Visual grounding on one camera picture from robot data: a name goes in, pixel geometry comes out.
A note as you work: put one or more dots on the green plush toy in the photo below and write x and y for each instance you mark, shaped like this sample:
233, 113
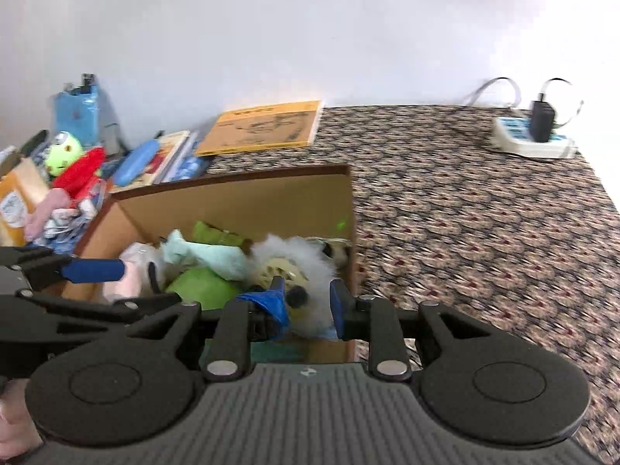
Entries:
203, 288

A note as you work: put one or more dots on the white power strip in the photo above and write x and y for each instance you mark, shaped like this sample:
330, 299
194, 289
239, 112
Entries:
513, 135

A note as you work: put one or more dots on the mint green fabric pouch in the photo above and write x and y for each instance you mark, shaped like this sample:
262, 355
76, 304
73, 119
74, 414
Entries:
213, 256

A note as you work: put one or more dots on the pink sponge block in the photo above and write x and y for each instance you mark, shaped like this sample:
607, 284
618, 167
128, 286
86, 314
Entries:
121, 286

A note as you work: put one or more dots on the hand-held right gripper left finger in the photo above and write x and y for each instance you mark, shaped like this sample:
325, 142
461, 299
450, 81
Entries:
271, 307

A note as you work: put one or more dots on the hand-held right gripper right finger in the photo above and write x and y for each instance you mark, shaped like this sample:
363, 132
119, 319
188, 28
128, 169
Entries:
339, 310

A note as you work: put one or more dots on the person's left hand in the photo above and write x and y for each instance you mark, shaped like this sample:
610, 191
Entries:
17, 426

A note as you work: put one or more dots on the blue glasses case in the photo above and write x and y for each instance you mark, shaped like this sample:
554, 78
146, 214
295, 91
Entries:
133, 164

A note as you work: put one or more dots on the brown cardboard box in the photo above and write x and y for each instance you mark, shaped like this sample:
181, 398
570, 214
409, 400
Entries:
232, 203

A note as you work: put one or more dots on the clear plastic bag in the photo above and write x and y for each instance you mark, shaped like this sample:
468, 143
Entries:
140, 254

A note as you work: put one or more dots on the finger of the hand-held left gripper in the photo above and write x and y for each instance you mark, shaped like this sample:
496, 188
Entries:
97, 270
87, 311

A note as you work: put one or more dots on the yellow book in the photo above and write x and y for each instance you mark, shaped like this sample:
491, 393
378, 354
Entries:
261, 128

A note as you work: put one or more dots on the blue white printed packet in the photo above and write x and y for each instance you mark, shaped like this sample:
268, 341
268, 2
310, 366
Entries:
72, 223

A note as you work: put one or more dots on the orange package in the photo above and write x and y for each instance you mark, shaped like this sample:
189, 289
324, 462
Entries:
19, 189

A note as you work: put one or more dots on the green-headed red plush doll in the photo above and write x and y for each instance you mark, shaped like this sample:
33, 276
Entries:
63, 152

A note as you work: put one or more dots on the black charger plug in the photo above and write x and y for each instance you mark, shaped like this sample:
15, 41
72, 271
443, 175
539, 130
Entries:
542, 121

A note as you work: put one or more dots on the olive green cloth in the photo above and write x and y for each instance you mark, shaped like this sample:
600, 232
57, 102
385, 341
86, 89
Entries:
213, 233

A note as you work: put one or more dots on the floral patterned blanket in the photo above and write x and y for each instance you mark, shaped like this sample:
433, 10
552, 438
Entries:
460, 227

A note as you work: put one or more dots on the white fluffy toy yellow face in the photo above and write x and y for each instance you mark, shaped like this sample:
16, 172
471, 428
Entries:
310, 261

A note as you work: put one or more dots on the pink cloth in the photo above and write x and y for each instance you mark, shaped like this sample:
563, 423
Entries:
48, 208

